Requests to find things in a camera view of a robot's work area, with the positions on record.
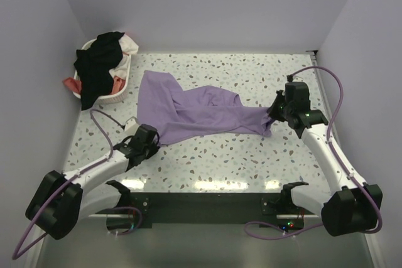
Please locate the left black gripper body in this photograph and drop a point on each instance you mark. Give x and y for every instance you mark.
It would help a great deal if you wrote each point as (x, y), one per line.
(150, 150)

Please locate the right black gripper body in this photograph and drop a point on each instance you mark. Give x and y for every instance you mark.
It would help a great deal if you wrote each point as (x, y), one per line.
(279, 108)

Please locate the purple t shirt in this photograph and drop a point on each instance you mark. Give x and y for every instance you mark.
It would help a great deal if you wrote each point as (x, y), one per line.
(179, 114)

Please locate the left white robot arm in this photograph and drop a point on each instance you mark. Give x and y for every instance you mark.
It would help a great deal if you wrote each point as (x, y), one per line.
(62, 199)

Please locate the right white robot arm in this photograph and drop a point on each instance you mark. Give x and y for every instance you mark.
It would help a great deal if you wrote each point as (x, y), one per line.
(352, 204)

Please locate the white laundry basket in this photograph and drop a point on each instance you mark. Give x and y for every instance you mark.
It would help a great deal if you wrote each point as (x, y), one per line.
(116, 98)

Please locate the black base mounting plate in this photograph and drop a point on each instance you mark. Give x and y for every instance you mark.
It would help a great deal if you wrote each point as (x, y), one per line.
(150, 209)

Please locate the coral orange t shirt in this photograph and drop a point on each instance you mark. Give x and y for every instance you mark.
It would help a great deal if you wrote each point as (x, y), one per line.
(76, 86)

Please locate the black t shirt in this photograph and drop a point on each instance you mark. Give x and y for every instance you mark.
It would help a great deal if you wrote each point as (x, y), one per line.
(93, 65)

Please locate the white t shirt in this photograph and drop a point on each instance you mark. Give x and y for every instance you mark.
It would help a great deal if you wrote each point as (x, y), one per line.
(129, 48)

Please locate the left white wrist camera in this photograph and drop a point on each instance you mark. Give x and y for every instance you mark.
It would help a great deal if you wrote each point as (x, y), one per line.
(131, 126)

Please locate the aluminium frame rail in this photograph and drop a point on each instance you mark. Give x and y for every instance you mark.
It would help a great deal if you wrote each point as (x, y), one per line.
(33, 255)

